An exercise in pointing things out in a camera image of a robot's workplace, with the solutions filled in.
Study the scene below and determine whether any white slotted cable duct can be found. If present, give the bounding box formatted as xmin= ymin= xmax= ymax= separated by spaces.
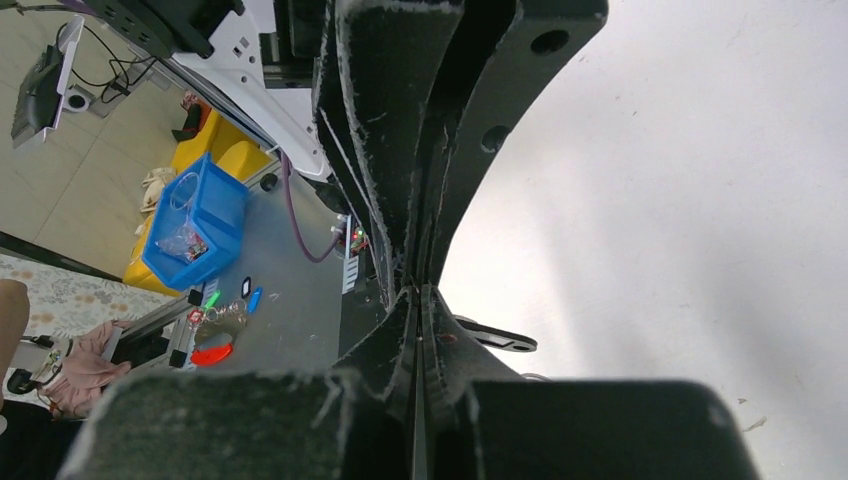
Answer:
xmin=342 ymin=215 xmax=365 ymax=295

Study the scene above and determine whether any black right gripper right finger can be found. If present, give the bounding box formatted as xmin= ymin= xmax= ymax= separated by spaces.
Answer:
xmin=420 ymin=286 xmax=758 ymax=479

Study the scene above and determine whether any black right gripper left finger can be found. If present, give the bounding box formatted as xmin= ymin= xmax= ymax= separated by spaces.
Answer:
xmin=59 ymin=288 xmax=419 ymax=479

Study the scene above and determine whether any spare ring plate with tags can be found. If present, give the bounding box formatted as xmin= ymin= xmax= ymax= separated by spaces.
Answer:
xmin=186 ymin=276 xmax=263 ymax=368

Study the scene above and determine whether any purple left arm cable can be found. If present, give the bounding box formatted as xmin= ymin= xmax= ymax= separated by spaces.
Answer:
xmin=59 ymin=0 xmax=349 ymax=265

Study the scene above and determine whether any yellow plastic storage bin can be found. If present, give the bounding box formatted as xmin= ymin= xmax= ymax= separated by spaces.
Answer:
xmin=123 ymin=110 xmax=269 ymax=295

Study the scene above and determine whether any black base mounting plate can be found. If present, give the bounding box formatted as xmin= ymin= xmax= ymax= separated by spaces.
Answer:
xmin=338 ymin=262 xmax=387 ymax=357

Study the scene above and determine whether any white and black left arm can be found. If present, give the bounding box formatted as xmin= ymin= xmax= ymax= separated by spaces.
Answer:
xmin=90 ymin=1 xmax=609 ymax=305

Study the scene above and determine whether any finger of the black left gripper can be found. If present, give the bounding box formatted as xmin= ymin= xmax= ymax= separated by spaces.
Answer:
xmin=417 ymin=0 xmax=609 ymax=285
xmin=313 ymin=1 xmax=464 ymax=307

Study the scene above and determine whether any blue plastic storage bin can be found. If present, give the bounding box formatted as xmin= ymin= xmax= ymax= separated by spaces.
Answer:
xmin=142 ymin=153 xmax=249 ymax=291

